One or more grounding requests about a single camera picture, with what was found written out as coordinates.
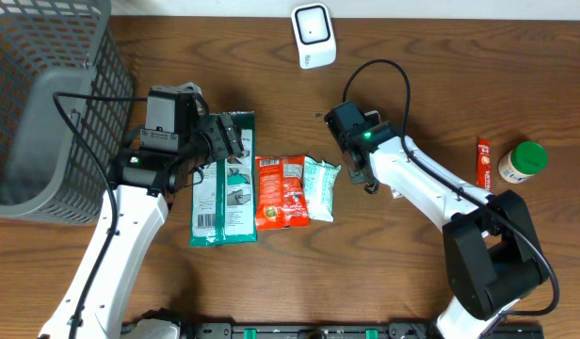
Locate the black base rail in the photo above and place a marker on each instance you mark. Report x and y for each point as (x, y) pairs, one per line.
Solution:
(318, 329)

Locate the green-lid white jar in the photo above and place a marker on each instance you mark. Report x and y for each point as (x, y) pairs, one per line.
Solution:
(524, 161)

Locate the teal white snack packet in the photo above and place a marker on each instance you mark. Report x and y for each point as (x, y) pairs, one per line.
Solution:
(318, 183)

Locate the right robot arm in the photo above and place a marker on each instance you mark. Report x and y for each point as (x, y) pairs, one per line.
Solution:
(493, 257)

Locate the small red wrapper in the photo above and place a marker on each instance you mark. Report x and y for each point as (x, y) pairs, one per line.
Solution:
(483, 164)

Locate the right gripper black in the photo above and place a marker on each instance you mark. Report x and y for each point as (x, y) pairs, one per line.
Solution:
(355, 177)

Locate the green white snack bag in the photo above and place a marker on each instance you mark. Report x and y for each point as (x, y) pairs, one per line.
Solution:
(223, 207)

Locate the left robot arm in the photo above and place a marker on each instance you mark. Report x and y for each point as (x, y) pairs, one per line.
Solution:
(135, 207)

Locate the red snack packet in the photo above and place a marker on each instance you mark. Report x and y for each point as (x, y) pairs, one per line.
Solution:
(281, 203)

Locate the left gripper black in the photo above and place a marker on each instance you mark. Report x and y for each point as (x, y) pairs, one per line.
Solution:
(217, 131)

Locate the orange white small packet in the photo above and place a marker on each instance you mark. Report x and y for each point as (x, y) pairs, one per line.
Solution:
(396, 194)

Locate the white barcode scanner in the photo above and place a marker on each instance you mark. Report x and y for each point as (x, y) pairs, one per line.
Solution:
(314, 35)

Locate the grey plastic mesh basket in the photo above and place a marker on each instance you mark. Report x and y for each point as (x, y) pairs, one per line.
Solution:
(58, 54)

